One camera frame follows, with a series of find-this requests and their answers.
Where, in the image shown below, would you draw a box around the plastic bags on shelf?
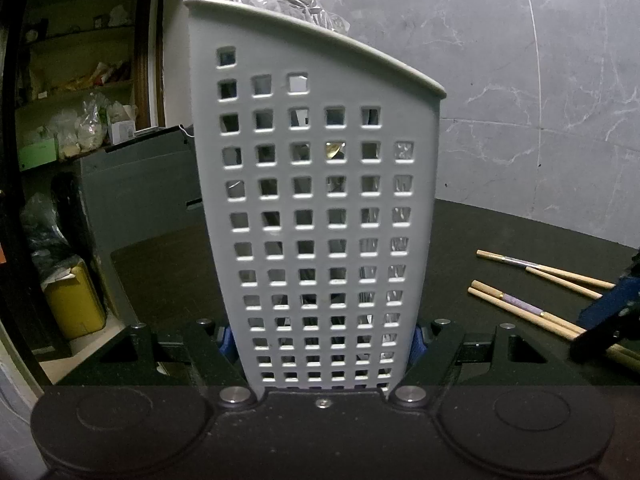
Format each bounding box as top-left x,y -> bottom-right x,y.
50,92 -> 108,161

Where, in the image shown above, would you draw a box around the dark wooden door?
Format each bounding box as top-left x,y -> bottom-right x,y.
0,0 -> 41,361

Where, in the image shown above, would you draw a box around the wooden shelf unit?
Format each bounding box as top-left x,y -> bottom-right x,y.
12,0 -> 166,173

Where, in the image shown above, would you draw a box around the yellow container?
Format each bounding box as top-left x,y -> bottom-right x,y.
44,259 -> 108,341

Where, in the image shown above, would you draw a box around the grey cabinet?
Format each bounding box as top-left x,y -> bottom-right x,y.
80,124 -> 213,321

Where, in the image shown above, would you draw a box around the small white box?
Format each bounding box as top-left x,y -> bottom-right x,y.
106,105 -> 137,145

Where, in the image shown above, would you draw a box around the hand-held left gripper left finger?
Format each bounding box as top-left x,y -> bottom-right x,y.
50,319 -> 251,406

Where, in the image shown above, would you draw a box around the clear plastic bag dark contents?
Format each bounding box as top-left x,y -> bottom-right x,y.
250,0 -> 351,34

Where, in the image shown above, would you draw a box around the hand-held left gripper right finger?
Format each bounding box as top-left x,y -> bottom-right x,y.
390,318 -> 591,406

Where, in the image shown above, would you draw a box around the white perforated utensil holder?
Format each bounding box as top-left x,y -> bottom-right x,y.
182,0 -> 447,393

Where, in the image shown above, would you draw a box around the green box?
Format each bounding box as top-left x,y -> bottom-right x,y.
19,139 -> 58,172

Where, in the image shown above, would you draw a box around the plastic bags on floor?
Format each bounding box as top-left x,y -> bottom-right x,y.
20,192 -> 86,286

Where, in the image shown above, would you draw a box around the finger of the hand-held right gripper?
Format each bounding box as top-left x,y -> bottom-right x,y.
619,246 -> 640,285
571,274 -> 640,363

